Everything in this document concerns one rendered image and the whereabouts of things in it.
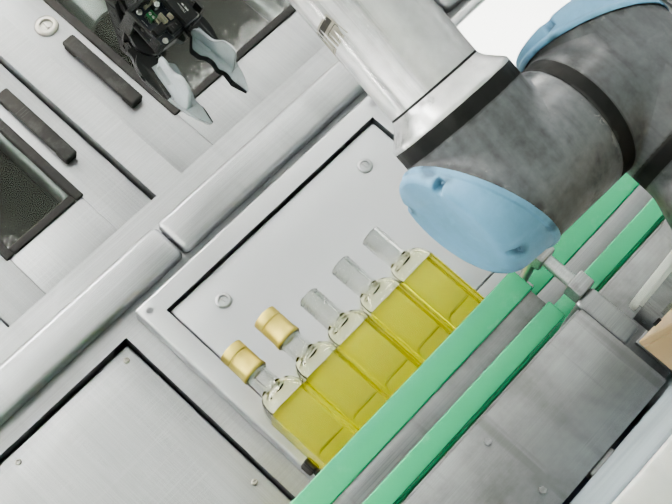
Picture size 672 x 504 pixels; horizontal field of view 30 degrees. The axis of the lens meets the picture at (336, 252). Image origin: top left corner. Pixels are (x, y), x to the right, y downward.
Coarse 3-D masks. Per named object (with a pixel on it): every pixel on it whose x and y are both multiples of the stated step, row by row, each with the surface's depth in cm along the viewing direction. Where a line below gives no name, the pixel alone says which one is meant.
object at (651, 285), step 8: (664, 264) 130; (656, 272) 133; (664, 272) 131; (648, 280) 135; (656, 280) 134; (648, 288) 136; (656, 288) 137; (640, 296) 139; (648, 296) 139; (632, 304) 141; (640, 304) 142
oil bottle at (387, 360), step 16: (336, 320) 152; (352, 320) 151; (368, 320) 151; (336, 336) 150; (352, 336) 150; (368, 336) 150; (384, 336) 150; (352, 352) 149; (368, 352) 149; (384, 352) 149; (400, 352) 150; (368, 368) 149; (384, 368) 149; (400, 368) 149; (416, 368) 149; (384, 384) 148; (400, 384) 148
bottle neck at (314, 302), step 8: (312, 288) 154; (304, 296) 153; (312, 296) 153; (320, 296) 153; (304, 304) 154; (312, 304) 153; (320, 304) 153; (328, 304) 153; (312, 312) 153; (320, 312) 153; (328, 312) 152; (336, 312) 153; (320, 320) 153; (328, 320) 152
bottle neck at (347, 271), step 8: (336, 264) 155; (344, 264) 155; (352, 264) 155; (336, 272) 155; (344, 272) 155; (352, 272) 155; (360, 272) 155; (344, 280) 155; (352, 280) 154; (360, 280) 154; (368, 280) 154; (352, 288) 155; (360, 288) 154
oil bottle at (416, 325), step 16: (368, 288) 153; (384, 288) 153; (400, 288) 153; (368, 304) 152; (384, 304) 152; (400, 304) 152; (416, 304) 152; (384, 320) 151; (400, 320) 151; (416, 320) 151; (432, 320) 151; (400, 336) 150; (416, 336) 150; (432, 336) 150; (416, 352) 150; (432, 352) 150
